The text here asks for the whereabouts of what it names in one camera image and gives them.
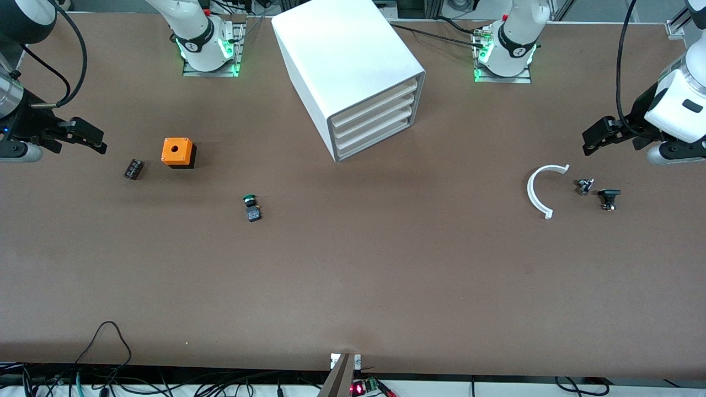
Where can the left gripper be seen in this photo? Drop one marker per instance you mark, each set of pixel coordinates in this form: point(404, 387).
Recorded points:
point(638, 114)

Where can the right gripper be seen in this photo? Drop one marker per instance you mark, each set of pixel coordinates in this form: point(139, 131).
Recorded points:
point(28, 121)

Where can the white plastic drawer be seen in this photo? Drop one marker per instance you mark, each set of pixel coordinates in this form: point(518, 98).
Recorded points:
point(375, 106)
point(375, 117)
point(375, 139)
point(375, 128)

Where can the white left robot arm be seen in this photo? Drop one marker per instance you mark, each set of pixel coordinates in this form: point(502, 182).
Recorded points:
point(513, 49)

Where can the green push button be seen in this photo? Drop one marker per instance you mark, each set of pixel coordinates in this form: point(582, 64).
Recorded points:
point(253, 214)

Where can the white drawer cabinet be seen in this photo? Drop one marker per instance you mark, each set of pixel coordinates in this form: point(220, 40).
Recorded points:
point(342, 49)

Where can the small black contact block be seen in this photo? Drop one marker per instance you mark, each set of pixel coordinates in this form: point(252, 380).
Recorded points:
point(134, 169)

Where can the small black silver component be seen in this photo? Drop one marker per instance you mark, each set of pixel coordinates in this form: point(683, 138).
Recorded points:
point(584, 186)

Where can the black flat-head component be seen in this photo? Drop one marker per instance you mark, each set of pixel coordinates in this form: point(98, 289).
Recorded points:
point(609, 194)

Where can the white curved plastic piece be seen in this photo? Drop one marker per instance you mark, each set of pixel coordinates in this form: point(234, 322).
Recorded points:
point(531, 193)

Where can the circuit board with red light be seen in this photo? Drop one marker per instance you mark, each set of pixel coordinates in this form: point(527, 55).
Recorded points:
point(358, 389)

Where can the orange button enclosure box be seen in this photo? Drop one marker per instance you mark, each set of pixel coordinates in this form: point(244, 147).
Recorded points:
point(185, 154)

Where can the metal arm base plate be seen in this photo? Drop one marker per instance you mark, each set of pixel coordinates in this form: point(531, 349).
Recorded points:
point(238, 49)
point(502, 79)

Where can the aluminium frame profile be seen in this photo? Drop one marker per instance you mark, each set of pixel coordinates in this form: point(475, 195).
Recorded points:
point(674, 28)

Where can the white mount bracket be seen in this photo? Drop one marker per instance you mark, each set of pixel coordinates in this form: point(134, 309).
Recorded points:
point(333, 361)

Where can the grey camera mount pole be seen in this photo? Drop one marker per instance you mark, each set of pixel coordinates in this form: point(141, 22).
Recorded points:
point(339, 380)

